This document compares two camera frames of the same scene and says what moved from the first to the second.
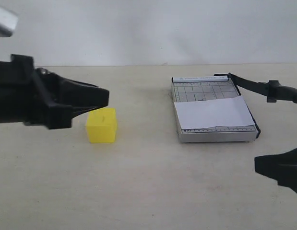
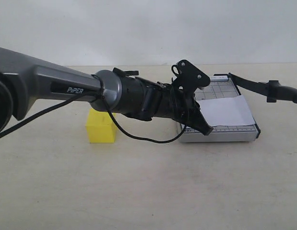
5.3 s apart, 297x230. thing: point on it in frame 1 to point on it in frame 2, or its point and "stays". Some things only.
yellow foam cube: [101, 124] stays
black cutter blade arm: [274, 90] stays
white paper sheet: [226, 112] stays
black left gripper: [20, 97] to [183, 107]
